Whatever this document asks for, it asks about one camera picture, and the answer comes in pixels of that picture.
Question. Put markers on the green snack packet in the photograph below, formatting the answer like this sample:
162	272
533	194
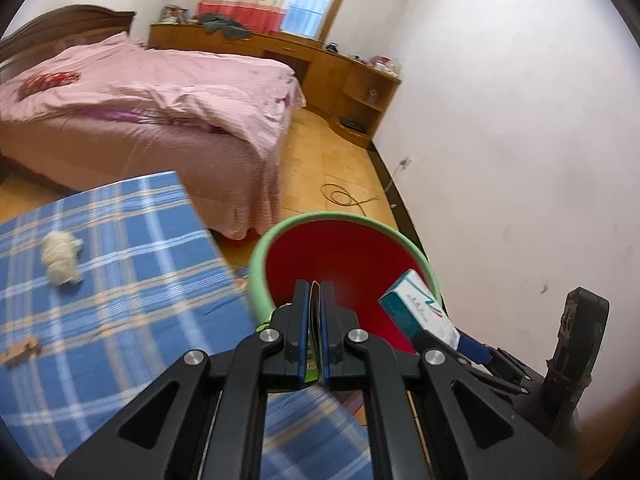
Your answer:
313	367

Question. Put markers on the small pink containers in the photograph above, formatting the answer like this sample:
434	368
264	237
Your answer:
384	64

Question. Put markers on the white and green medicine box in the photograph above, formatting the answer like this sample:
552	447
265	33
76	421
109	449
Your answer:
415	305

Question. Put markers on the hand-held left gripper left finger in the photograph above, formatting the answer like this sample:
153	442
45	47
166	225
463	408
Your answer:
301	340

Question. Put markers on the wooden bed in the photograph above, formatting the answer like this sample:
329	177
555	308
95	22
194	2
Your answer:
150	160

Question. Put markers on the pink quilt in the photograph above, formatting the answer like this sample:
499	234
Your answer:
150	80

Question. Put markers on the long wooden desk cabinet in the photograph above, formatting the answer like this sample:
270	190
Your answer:
325	70

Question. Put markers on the blue plaid tablecloth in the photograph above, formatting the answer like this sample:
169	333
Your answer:
125	285

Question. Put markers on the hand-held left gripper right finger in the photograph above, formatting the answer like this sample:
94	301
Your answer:
327	340

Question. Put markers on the small dark desk object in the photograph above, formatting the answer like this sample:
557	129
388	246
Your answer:
331	47

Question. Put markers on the crumpled white tissue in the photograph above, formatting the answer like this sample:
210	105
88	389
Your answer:
60	260

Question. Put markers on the black shelf device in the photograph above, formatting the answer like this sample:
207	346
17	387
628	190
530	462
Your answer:
352	124

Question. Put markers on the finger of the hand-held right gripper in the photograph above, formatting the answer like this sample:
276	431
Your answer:
471	348

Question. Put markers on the window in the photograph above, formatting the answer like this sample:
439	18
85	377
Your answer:
312	5

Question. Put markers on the green bucket with red inside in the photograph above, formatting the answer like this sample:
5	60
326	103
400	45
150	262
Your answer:
345	260

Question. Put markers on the grey clothes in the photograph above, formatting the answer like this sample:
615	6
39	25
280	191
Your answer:
225	25

